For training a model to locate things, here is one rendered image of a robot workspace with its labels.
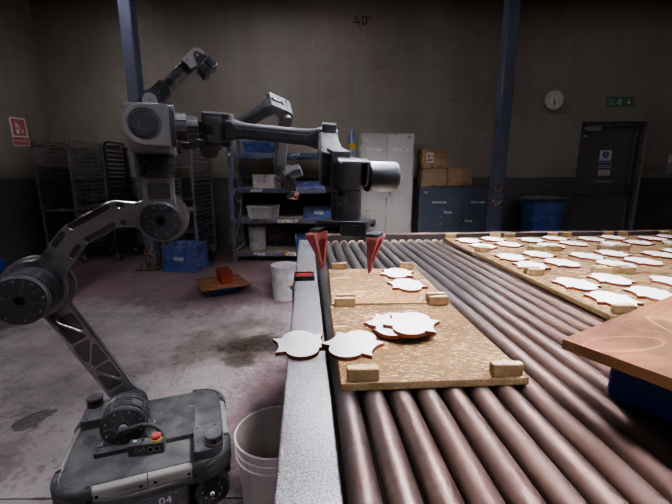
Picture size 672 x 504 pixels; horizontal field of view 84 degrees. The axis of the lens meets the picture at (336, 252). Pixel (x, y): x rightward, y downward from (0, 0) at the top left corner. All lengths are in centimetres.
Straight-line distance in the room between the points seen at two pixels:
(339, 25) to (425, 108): 182
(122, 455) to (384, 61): 598
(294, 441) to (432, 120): 617
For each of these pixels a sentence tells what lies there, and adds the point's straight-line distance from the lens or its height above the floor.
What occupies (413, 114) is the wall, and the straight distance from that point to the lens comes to 651.
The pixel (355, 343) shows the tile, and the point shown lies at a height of 95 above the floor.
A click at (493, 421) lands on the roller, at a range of 72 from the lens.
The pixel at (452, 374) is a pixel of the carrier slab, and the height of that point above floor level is 94.
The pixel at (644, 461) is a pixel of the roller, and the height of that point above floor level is 92.
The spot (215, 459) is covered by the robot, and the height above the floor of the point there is 23.
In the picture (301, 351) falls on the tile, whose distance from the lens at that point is 85.
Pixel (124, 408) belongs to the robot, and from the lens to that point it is 178.
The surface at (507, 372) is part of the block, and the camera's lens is 79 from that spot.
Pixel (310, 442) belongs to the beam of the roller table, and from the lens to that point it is 62.
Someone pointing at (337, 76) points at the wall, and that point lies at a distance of 649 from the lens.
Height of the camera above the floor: 130
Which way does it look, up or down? 12 degrees down
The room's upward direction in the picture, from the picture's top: straight up
